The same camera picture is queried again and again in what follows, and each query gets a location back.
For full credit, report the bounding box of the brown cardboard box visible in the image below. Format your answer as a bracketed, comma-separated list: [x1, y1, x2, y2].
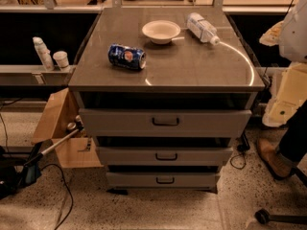
[32, 88, 102, 168]

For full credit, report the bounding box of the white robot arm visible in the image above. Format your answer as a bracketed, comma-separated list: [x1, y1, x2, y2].
[259, 0, 307, 127]

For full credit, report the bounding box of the black chair caster base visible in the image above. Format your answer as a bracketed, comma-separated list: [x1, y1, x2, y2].
[254, 209, 307, 225]

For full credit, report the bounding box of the grey bottom drawer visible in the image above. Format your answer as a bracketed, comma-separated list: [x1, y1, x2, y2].
[106, 172, 220, 189]

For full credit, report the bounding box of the grey top drawer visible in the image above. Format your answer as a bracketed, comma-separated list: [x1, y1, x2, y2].
[80, 108, 251, 138]

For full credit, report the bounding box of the grey drawer cabinet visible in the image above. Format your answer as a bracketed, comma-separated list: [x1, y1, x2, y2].
[68, 6, 266, 195]

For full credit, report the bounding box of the black device on floor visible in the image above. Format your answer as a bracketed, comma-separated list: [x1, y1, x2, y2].
[0, 142, 42, 200]

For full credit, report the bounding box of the white bowl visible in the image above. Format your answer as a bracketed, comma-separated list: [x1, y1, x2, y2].
[142, 20, 181, 45]

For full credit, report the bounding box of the clear plastic water bottle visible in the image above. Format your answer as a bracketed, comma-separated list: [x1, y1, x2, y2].
[187, 12, 220, 45]

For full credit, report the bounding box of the grey drawer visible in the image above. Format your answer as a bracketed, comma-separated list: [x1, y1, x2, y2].
[106, 172, 220, 189]
[96, 147, 232, 166]
[80, 108, 251, 138]

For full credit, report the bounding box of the dark trouser leg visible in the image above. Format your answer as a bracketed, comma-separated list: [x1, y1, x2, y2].
[278, 101, 307, 165]

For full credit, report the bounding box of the metal grabber pole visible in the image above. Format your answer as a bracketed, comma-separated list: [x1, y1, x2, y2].
[24, 125, 83, 167]

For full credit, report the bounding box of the black cable right of cabinet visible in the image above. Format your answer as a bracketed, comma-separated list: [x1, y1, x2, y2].
[229, 131, 251, 171]

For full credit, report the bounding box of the blue crushed soda can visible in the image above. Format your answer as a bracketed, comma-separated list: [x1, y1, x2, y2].
[107, 43, 146, 71]

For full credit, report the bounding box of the brown shoe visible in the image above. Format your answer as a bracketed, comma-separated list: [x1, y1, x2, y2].
[256, 138, 292, 180]

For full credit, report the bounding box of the black floor cable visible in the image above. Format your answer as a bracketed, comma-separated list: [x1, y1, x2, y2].
[40, 163, 75, 230]

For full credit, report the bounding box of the white spray bottle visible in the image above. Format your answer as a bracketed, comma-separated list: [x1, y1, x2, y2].
[33, 36, 55, 71]

